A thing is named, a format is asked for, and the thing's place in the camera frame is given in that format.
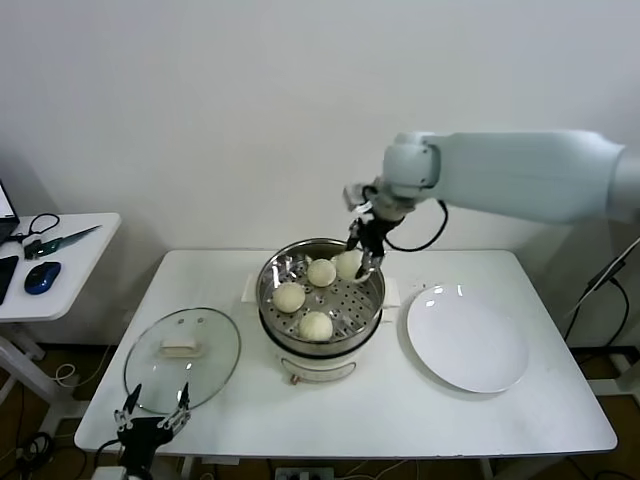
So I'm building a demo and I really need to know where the white steamed baozi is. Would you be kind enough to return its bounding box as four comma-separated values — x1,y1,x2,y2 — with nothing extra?
333,251,364,281
306,258,337,288
272,283,306,315
298,310,334,342

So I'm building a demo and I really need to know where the black cable loop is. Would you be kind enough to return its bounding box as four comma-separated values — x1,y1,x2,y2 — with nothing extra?
9,212,60,243

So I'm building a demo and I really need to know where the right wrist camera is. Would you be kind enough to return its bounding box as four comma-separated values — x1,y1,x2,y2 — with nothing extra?
342,183,369,211

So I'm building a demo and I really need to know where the black flat phone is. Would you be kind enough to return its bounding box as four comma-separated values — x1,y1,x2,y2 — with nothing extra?
0,255,19,305

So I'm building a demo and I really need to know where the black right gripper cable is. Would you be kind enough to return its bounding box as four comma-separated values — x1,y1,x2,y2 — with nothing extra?
382,199,450,252

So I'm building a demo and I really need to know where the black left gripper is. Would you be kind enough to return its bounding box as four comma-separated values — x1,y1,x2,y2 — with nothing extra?
113,382,193,471

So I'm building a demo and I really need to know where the cream electric cooker pot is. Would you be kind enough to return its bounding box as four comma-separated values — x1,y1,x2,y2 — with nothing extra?
241,279,400,387

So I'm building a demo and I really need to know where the white power strip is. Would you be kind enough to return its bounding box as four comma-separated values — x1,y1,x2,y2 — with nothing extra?
274,467,335,480

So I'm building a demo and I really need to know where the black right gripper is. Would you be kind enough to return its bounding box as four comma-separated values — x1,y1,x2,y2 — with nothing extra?
346,214,390,284

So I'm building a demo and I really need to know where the white round plate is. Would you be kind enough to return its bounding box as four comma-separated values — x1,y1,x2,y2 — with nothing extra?
405,283,530,394

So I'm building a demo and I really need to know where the white floor cable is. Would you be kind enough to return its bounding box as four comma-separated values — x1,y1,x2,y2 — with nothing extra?
53,344,116,389

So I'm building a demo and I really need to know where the round glass lid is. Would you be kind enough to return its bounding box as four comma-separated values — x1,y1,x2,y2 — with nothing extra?
123,307,243,415

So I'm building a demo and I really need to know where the blue computer mouse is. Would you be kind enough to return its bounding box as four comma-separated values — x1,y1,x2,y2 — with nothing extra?
23,260,62,295

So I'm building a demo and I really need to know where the black floor cable bundle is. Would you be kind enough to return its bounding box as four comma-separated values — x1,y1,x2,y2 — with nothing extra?
14,432,54,471

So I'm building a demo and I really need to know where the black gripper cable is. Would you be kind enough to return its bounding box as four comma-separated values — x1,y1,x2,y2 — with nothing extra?
382,199,450,252
94,438,125,469

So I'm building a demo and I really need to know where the black laptop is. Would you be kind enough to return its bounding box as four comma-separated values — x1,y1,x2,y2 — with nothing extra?
0,180,21,245

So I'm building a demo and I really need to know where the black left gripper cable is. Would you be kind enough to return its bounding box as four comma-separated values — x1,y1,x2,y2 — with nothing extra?
94,438,125,469

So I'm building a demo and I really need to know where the stainless steel steamer basket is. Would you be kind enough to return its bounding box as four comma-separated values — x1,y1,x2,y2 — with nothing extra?
241,238,400,354

